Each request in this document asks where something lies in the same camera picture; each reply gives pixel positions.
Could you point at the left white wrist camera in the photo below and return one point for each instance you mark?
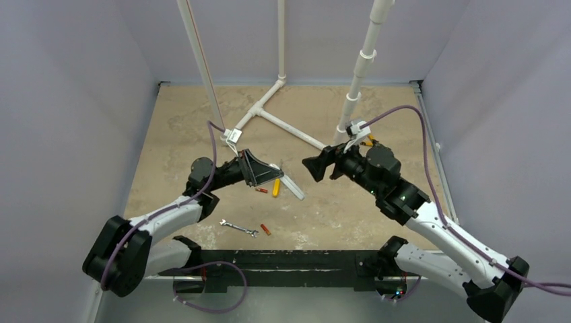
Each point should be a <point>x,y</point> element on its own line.
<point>231,138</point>

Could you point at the white PVC pipe frame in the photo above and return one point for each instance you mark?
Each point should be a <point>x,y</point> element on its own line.
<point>367,55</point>

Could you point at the white remote control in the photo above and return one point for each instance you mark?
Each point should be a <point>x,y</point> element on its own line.
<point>292,187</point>

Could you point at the silver open-end wrench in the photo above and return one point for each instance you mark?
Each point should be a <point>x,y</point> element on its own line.
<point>252,232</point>

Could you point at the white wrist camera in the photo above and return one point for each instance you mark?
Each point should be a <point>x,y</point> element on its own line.
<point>357,130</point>
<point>231,138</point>

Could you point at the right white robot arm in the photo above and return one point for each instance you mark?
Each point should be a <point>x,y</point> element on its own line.
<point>489,280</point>

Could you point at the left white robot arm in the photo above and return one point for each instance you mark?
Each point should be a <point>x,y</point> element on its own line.
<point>126,250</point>

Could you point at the yellow handled pliers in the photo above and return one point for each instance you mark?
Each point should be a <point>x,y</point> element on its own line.
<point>370,142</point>

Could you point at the yellow handled screwdriver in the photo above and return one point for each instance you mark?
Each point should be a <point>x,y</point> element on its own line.
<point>277,182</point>

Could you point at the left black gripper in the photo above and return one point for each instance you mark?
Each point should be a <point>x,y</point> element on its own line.
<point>254,171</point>

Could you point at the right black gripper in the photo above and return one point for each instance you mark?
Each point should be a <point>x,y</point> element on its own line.
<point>336,161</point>

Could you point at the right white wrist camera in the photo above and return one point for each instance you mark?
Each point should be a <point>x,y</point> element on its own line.
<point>357,130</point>

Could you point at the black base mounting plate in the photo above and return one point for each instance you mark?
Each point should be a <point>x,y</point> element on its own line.
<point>359,270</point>

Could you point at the red battery near wrench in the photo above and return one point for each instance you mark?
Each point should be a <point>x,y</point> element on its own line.
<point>265,229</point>

